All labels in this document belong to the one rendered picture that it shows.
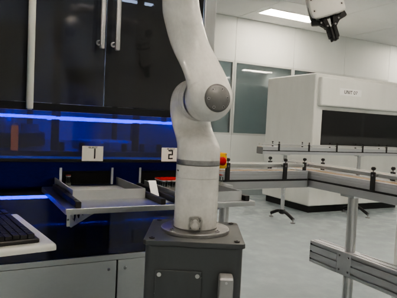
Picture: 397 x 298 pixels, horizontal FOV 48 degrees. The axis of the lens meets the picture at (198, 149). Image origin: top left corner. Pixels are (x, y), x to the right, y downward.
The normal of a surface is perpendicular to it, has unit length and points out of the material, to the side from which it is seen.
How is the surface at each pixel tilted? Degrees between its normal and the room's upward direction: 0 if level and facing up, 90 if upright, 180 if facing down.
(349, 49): 90
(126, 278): 90
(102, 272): 90
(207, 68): 63
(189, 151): 86
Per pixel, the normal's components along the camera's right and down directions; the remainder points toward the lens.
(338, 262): -0.88, -0.02
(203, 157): 0.18, 0.04
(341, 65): 0.47, 0.07
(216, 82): 0.35, -0.34
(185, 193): -0.55, 0.02
